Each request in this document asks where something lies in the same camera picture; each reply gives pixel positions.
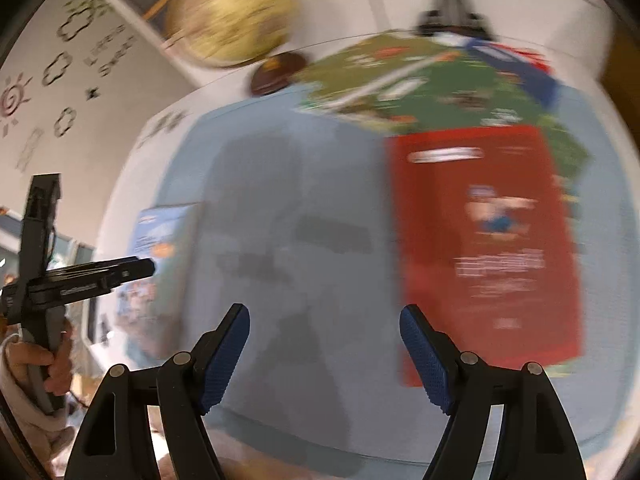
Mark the red book with white label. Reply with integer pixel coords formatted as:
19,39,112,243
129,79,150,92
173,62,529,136
385,125,586,388

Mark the navy blue book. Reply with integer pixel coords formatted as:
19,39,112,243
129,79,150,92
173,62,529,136
462,40,561,111

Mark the black lettering wall sticker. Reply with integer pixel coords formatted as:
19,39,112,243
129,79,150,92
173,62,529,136
85,25,137,78

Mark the ladder wall sticker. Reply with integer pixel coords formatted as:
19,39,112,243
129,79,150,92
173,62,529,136
15,127,45,172

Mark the tree branch wall sticker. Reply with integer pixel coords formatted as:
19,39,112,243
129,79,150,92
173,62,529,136
70,0,117,17

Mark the antique yellow globe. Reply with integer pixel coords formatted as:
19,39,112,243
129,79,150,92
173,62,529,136
145,0,297,70

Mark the light blue textured mat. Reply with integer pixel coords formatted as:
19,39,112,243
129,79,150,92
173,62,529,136
102,82,626,478

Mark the olive green insect book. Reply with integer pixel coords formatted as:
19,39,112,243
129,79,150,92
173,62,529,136
295,34,593,186

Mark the red sun wall sticker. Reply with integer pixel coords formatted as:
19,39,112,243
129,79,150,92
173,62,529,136
0,75,33,138

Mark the person's left hand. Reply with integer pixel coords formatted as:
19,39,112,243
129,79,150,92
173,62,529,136
2,320,77,396

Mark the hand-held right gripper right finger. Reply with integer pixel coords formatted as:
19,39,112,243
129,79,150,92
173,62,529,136
398,304,587,480

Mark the dark wooden globe base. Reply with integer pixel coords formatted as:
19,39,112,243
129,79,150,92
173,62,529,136
250,52,308,97

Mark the blue illustrated book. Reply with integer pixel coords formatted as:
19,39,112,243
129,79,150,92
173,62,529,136
117,204,201,361

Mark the small cloud wall sticker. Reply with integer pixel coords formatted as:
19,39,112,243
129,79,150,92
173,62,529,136
54,107,77,137

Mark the person's left forearm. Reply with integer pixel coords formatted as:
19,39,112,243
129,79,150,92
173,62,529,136
0,332,76,478

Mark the medium cloud wall sticker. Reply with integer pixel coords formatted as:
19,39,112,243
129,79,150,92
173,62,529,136
42,52,68,86

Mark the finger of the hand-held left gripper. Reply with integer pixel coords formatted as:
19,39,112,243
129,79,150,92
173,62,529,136
100,256,156,292

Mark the grey flower sticker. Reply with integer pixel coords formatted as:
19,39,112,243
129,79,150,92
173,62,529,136
137,109,187,150

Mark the large cloud wall sticker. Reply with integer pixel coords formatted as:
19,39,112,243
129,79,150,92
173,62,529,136
56,10,107,43

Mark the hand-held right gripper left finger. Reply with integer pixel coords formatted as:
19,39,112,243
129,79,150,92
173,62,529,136
65,302,251,480

